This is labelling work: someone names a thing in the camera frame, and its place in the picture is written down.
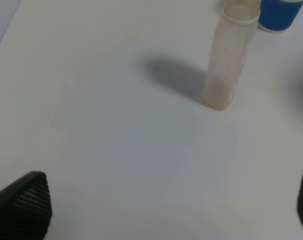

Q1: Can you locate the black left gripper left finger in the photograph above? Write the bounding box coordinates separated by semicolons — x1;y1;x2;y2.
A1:
0;171;53;240

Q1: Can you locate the clear plastic drink bottle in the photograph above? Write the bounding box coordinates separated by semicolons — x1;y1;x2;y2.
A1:
202;0;261;110

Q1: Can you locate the blue and white paper cup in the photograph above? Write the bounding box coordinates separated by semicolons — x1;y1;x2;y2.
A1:
258;0;303;34

